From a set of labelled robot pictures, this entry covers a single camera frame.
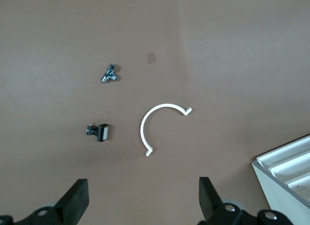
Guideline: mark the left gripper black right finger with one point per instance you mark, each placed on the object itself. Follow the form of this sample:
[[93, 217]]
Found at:
[[210, 205]]

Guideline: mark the small metal potentiometer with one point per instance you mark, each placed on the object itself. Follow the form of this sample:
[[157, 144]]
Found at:
[[109, 74]]

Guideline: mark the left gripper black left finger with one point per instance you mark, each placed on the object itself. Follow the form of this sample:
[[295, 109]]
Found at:
[[72, 205]]

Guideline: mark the white curved plastic clip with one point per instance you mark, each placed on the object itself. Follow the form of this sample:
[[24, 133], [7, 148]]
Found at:
[[142, 130]]

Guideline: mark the black square switch white face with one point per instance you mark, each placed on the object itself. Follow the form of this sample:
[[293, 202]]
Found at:
[[103, 133]]

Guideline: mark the white drawer cabinet shell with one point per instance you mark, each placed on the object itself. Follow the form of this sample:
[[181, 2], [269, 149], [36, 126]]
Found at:
[[271, 186]]

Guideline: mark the white plastic drawer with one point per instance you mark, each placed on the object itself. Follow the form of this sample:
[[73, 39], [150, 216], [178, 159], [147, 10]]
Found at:
[[290, 165], [300, 176], [285, 153], [302, 189]]

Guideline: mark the brown tape patch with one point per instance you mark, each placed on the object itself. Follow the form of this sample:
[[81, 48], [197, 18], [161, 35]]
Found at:
[[151, 58]]

